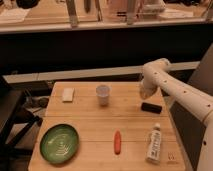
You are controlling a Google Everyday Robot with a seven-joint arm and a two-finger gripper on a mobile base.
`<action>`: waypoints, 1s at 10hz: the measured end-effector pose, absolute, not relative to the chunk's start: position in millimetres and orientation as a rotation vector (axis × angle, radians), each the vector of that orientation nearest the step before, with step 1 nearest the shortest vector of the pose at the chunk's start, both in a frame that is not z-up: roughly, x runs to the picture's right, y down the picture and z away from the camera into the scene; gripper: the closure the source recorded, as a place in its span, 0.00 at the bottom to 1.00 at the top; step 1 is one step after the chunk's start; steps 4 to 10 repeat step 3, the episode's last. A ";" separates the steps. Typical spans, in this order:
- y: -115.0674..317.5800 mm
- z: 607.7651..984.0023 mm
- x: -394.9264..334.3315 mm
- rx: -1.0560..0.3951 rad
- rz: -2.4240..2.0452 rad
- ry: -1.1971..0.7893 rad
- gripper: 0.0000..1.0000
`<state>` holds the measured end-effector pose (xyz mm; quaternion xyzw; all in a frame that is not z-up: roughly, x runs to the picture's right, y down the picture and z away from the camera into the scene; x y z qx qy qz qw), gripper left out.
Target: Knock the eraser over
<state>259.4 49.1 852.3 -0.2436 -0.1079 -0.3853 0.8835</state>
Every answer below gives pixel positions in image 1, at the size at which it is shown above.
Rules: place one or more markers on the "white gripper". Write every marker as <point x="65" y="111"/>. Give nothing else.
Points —
<point x="147" y="89"/>

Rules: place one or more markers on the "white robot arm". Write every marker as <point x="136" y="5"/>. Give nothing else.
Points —
<point x="200" y="104"/>

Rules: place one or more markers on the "black eraser block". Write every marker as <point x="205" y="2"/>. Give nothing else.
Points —
<point x="151" y="108"/>

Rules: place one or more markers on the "clear plastic cup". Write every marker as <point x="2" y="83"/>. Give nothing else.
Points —
<point x="103" y="93"/>

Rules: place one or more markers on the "orange carrot toy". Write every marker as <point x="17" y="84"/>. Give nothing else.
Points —
<point x="117" y="143"/>

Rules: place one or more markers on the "white plastic bottle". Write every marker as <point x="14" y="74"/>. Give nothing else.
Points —
<point x="154" y="147"/>

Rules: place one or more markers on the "white sponge block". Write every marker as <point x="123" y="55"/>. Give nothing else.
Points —
<point x="67" y="95"/>

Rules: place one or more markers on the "green ribbed plate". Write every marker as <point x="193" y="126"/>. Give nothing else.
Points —
<point x="59" y="143"/>

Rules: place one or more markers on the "black chair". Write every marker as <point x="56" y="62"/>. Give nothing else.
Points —
<point x="11" y="113"/>

